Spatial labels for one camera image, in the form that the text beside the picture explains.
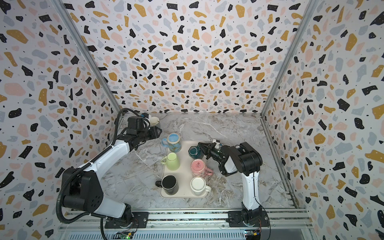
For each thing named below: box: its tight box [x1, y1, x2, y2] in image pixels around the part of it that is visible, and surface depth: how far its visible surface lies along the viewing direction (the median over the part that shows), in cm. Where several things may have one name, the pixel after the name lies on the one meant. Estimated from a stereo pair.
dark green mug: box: [188, 145, 204, 160], surface depth 89 cm
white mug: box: [190, 176, 212, 196], surface depth 80 cm
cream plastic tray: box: [160, 140, 208, 198], surface depth 83 cm
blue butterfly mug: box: [161, 133, 182, 153], surface depth 95 cm
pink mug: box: [190, 159, 214, 178], surface depth 83 cm
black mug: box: [155, 174, 179, 196], surface depth 79 cm
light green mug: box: [160, 152, 181, 171], surface depth 87 cm
